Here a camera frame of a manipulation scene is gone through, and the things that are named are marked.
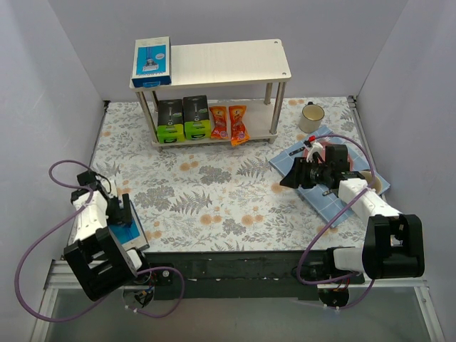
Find orange razor packet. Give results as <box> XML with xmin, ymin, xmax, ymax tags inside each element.
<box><xmin>229</xmin><ymin>105</ymin><xmax>250</xmax><ymax>146</ymax></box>
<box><xmin>209</xmin><ymin>106</ymin><xmax>229</xmax><ymax>140</ymax></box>

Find black green razor box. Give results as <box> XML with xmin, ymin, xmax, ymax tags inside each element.
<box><xmin>182</xmin><ymin>95</ymin><xmax>212</xmax><ymax>140</ymax></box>
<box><xmin>157</xmin><ymin>99</ymin><xmax>185</xmax><ymax>144</ymax></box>

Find white two-tier shelf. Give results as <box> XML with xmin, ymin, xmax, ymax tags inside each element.
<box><xmin>129</xmin><ymin>38</ymin><xmax>291</xmax><ymax>149</ymax></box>

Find blue Harry's razor box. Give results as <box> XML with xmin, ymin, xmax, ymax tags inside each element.
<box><xmin>131</xmin><ymin>36</ymin><xmax>172</xmax><ymax>88</ymax></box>

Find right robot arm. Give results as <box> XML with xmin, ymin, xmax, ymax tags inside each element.
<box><xmin>280</xmin><ymin>140</ymin><xmax>425</xmax><ymax>283</ymax></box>

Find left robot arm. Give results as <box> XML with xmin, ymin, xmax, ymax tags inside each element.
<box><xmin>63</xmin><ymin>170</ymin><xmax>152</xmax><ymax>301</ymax></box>

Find pink polka dot plate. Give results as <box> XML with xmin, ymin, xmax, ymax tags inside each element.
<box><xmin>319</xmin><ymin>140</ymin><xmax>355</xmax><ymax>171</ymax></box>

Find blue checkered placemat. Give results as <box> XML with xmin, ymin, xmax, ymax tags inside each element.
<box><xmin>269</xmin><ymin>125</ymin><xmax>370</xmax><ymax>222</ymax></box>

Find cream enamel mug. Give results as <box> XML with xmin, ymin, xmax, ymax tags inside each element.
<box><xmin>299</xmin><ymin>101</ymin><xmax>325</xmax><ymax>133</ymax></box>

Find painted ceramic mug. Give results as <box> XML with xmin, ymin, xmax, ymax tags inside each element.
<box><xmin>360</xmin><ymin>170</ymin><xmax>383</xmax><ymax>195</ymax></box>

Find silver fork black handle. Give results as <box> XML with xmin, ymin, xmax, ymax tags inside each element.
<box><xmin>289</xmin><ymin>145</ymin><xmax>307</xmax><ymax>156</ymax></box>

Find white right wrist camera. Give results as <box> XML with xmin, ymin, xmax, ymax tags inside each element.
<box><xmin>304</xmin><ymin>135</ymin><xmax>323</xmax><ymax>162</ymax></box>

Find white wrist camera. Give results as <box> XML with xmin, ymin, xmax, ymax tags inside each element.
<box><xmin>101</xmin><ymin>176</ymin><xmax>118</xmax><ymax>198</ymax></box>
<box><xmin>304</xmin><ymin>135</ymin><xmax>323</xmax><ymax>162</ymax></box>

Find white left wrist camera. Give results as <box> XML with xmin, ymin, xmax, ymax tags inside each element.
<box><xmin>101</xmin><ymin>176</ymin><xmax>118</xmax><ymax>198</ymax></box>

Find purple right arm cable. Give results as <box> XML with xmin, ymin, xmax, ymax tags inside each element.
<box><xmin>295</xmin><ymin>134</ymin><xmax>377</xmax><ymax>310</ymax></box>

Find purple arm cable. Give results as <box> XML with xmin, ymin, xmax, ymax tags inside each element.
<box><xmin>14</xmin><ymin>160</ymin><xmax>185</xmax><ymax>323</ymax></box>
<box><xmin>295</xmin><ymin>134</ymin><xmax>377</xmax><ymax>310</ymax></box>

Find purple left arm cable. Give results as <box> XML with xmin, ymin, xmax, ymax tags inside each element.
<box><xmin>14</xmin><ymin>160</ymin><xmax>185</xmax><ymax>323</ymax></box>

